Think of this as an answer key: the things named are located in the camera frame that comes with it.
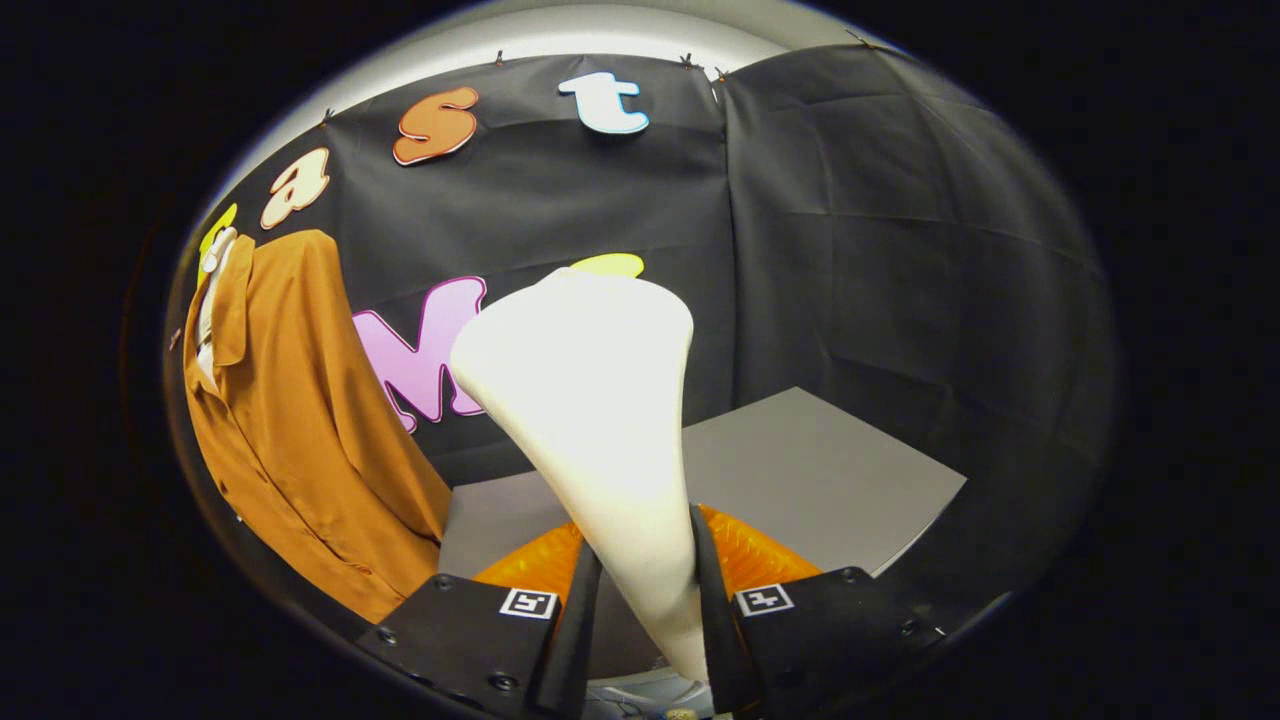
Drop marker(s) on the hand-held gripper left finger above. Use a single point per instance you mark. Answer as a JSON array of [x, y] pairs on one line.
[[570, 640]]

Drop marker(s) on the white garment steamer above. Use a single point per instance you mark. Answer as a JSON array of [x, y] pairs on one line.
[[600, 420]]

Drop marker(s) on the grey side table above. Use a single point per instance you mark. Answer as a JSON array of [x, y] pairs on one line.
[[800, 470]]

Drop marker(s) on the white mannequin torso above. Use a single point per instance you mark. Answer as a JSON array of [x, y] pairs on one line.
[[208, 300]]

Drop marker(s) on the brown button-up shirt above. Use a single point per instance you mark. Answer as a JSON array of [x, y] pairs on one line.
[[300, 440]]

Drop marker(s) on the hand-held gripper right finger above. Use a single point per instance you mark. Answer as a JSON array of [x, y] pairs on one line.
[[722, 640]]

